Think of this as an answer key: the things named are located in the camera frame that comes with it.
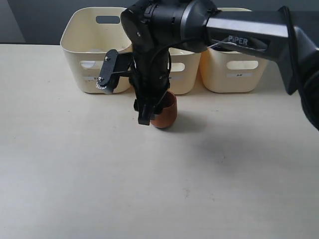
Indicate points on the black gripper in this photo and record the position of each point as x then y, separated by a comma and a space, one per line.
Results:
150, 31

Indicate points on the brown wooden cup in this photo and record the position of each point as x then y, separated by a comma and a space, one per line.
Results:
169, 112

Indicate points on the clear bottle white cap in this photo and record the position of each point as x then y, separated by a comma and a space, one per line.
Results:
92, 64

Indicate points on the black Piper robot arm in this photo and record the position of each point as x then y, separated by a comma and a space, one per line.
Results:
287, 37

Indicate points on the cream middle plastic bin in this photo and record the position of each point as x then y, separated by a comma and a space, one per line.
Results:
184, 66

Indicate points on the cream plastic bin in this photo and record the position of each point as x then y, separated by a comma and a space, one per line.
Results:
184, 66
92, 27
230, 72

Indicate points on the cream right plastic bin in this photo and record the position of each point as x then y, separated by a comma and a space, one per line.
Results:
230, 72

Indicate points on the cream left plastic bin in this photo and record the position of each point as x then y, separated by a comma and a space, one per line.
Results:
92, 27

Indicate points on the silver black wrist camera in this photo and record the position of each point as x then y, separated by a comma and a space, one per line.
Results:
115, 66

